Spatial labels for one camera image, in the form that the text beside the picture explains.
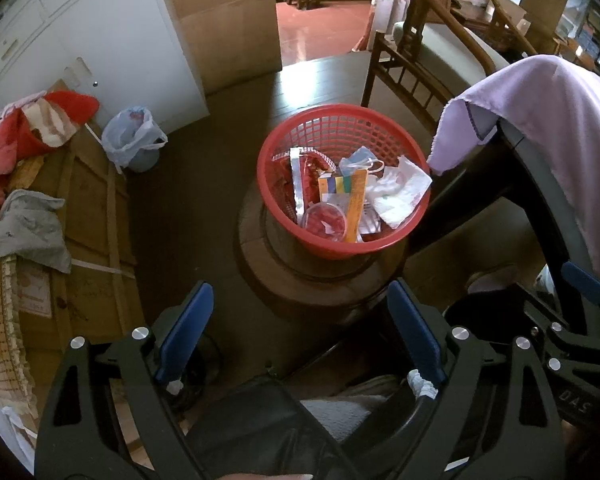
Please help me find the open cardboard box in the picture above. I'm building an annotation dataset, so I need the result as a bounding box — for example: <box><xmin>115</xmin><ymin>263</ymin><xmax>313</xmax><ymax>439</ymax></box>
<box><xmin>492</xmin><ymin>0</ymin><xmax>531</xmax><ymax>36</ymax></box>

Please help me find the person's white shoe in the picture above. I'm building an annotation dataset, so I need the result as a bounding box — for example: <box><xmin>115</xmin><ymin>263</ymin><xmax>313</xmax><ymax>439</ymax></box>
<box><xmin>300</xmin><ymin>374</ymin><xmax>406</xmax><ymax>443</ymax></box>

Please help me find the red plastic basket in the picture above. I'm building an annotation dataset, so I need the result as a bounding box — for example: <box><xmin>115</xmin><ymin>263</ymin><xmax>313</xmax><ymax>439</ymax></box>
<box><xmin>256</xmin><ymin>104</ymin><xmax>433</xmax><ymax>261</ymax></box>

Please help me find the cluttered storage shelf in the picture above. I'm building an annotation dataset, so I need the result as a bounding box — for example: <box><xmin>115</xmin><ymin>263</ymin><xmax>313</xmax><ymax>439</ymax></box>
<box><xmin>555</xmin><ymin>0</ymin><xmax>600</xmax><ymax>86</ymax></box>

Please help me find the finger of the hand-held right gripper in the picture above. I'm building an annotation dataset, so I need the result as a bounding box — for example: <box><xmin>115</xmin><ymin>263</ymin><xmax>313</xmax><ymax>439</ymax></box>
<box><xmin>515</xmin><ymin>284</ymin><xmax>581</xmax><ymax>346</ymax></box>
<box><xmin>560</xmin><ymin>259</ymin><xmax>600</xmax><ymax>307</ymax></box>

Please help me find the bin with plastic liner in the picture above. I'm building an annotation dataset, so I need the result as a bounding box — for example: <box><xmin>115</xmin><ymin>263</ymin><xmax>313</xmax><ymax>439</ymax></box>
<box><xmin>101</xmin><ymin>106</ymin><xmax>169</xmax><ymax>173</ymax></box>

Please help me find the woven mat with lace trim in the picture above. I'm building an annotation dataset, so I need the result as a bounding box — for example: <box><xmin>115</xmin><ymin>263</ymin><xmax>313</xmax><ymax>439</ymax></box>
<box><xmin>0</xmin><ymin>255</ymin><xmax>41</xmax><ymax>461</ymax></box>

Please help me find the large flat cardboard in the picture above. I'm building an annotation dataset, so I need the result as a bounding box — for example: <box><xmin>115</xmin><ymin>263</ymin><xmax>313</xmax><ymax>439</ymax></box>
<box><xmin>0</xmin><ymin>78</ymin><xmax>146</xmax><ymax>356</ymax></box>

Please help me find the purple printed tablecloth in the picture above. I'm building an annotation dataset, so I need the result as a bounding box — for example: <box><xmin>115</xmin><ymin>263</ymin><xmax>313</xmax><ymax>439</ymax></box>
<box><xmin>426</xmin><ymin>55</ymin><xmax>600</xmax><ymax>281</ymax></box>

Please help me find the white cabinet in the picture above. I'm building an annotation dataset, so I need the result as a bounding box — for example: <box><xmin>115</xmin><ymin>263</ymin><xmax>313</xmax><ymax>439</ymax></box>
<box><xmin>0</xmin><ymin>0</ymin><xmax>211</xmax><ymax>133</ymax></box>

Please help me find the grey cloth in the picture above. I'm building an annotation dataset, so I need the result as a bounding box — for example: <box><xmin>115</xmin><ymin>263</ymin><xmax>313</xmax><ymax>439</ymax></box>
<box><xmin>0</xmin><ymin>189</ymin><xmax>73</xmax><ymax>275</ymax></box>

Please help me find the clear red-printed wrapper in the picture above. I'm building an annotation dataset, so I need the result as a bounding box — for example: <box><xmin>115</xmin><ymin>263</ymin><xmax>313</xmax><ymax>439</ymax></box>
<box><xmin>358</xmin><ymin>207</ymin><xmax>385</xmax><ymax>237</ymax></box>

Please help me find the red foil snack wrapper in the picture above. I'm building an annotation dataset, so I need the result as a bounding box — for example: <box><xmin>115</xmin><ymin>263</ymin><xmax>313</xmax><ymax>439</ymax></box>
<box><xmin>277</xmin><ymin>147</ymin><xmax>341</xmax><ymax>226</ymax></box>

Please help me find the white tissue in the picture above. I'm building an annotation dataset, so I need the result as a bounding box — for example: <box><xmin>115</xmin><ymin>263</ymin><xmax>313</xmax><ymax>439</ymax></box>
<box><xmin>367</xmin><ymin>155</ymin><xmax>433</xmax><ymax>228</ymax></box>

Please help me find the round-backed wooden chair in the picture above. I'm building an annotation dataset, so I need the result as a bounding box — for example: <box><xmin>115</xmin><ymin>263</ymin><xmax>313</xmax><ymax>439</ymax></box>
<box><xmin>361</xmin><ymin>0</ymin><xmax>541</xmax><ymax>126</ymax></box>

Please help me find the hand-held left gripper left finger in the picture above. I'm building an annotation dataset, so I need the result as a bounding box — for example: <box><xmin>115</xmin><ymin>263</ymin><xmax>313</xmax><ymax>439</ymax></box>
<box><xmin>34</xmin><ymin>281</ymin><xmax>216</xmax><ymax>480</ymax></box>

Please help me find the blue face mask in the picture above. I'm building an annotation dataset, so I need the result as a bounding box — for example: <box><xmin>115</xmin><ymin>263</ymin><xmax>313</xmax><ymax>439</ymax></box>
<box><xmin>337</xmin><ymin>146</ymin><xmax>387</xmax><ymax>177</ymax></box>

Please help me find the orange striped packet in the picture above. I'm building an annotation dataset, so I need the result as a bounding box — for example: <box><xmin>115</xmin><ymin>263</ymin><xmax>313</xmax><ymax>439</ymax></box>
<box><xmin>317</xmin><ymin>169</ymin><xmax>370</xmax><ymax>245</ymax></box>

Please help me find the red patterned cloth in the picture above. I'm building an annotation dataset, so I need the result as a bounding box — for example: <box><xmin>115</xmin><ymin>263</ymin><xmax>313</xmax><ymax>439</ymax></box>
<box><xmin>0</xmin><ymin>91</ymin><xmax>101</xmax><ymax>226</ymax></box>

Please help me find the round wooden stool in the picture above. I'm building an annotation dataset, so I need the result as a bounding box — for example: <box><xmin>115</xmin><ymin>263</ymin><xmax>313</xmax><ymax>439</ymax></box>
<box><xmin>237</xmin><ymin>180</ymin><xmax>416</xmax><ymax>318</ymax></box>

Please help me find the person's dark trouser leg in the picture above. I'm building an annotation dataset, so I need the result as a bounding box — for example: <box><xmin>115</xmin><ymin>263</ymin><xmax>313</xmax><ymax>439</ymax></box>
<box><xmin>185</xmin><ymin>375</ymin><xmax>351</xmax><ymax>480</ymax></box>

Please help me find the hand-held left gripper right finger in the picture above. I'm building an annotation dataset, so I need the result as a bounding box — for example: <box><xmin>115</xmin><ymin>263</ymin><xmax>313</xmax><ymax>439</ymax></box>
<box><xmin>386</xmin><ymin>280</ymin><xmax>566</xmax><ymax>480</ymax></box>

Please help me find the red jelly cup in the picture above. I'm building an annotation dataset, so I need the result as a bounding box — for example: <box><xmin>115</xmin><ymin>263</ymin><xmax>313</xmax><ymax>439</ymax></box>
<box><xmin>301</xmin><ymin>202</ymin><xmax>348</xmax><ymax>242</ymax></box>

